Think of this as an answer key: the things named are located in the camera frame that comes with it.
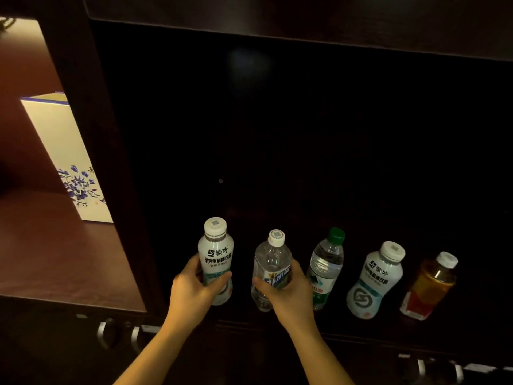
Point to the dark wooden cabinet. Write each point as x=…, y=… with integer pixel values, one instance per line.
x=280, y=136

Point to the person's right hand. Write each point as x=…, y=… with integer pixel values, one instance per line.
x=290, y=300

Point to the clear bottle with green cap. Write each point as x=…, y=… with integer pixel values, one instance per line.
x=325, y=268

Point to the clear bottle with white cap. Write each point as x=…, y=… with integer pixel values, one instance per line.
x=271, y=264

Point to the person's left forearm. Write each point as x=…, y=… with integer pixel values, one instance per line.
x=154, y=350

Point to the person's right forearm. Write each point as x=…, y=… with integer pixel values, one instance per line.
x=316, y=354

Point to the person's left thumb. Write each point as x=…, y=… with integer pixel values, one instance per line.
x=219, y=281

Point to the white box with blue flowers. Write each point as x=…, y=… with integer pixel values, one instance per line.
x=64, y=156

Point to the white milk drink bottle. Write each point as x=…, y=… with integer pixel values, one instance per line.
x=215, y=256
x=374, y=284

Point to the amber tea bottle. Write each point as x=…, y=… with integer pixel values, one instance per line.
x=429, y=286

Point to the person's left hand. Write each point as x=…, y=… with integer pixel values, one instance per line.
x=191, y=296

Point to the person's right thumb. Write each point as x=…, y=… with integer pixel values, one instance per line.
x=266, y=286

